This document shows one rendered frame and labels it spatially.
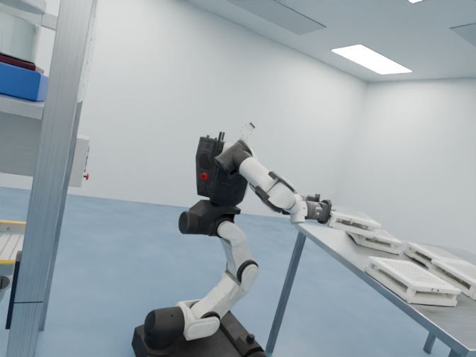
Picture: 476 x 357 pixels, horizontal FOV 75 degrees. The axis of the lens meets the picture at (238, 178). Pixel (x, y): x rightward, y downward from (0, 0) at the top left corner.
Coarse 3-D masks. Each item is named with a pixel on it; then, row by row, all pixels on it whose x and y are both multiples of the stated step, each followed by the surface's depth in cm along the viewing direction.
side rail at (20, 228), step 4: (0, 224) 98; (4, 224) 98; (8, 224) 99; (12, 224) 99; (16, 224) 99; (20, 224) 100; (0, 228) 98; (4, 228) 98; (12, 228) 99; (16, 228) 100; (20, 228) 100; (24, 228) 101; (20, 232) 101; (24, 232) 101
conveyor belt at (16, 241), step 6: (0, 234) 97; (6, 234) 98; (12, 234) 99; (18, 234) 100; (0, 240) 94; (6, 240) 95; (12, 240) 95; (18, 240) 96; (0, 246) 90; (6, 246) 91; (12, 246) 92; (18, 246) 93; (0, 252) 87; (6, 252) 88; (12, 252) 89; (0, 258) 85; (6, 258) 85; (12, 258) 86; (6, 276) 79; (12, 276) 80; (6, 288) 80
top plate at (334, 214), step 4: (332, 212) 150; (336, 212) 153; (332, 216) 150; (336, 216) 150; (340, 216) 149; (344, 216) 150; (348, 216) 151; (348, 220) 150; (352, 220) 150; (356, 220) 150; (360, 220) 150; (364, 220) 150; (368, 220) 153; (372, 220) 156; (364, 224) 150; (368, 224) 150; (372, 224) 150; (376, 224) 150
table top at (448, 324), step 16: (304, 224) 194; (320, 240) 167; (336, 240) 175; (352, 240) 183; (400, 240) 217; (336, 256) 152; (352, 256) 152; (368, 256) 158; (384, 256) 166; (400, 256) 174; (464, 256) 216; (384, 288) 122; (400, 304) 114; (416, 304) 114; (464, 304) 125; (416, 320) 107; (432, 320) 103; (448, 320) 106; (464, 320) 110; (448, 336) 96; (464, 336) 97; (464, 352) 91
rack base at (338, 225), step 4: (328, 220) 153; (328, 224) 152; (332, 224) 150; (336, 224) 150; (340, 224) 151; (344, 224) 153; (336, 228) 150; (340, 228) 150; (344, 228) 150; (348, 228) 150; (352, 228) 150; (356, 228) 150; (360, 228) 153; (368, 228) 158; (356, 232) 151; (360, 232) 151; (364, 232) 150; (368, 232) 151; (372, 232) 150; (368, 236) 151; (372, 236) 151; (376, 236) 151
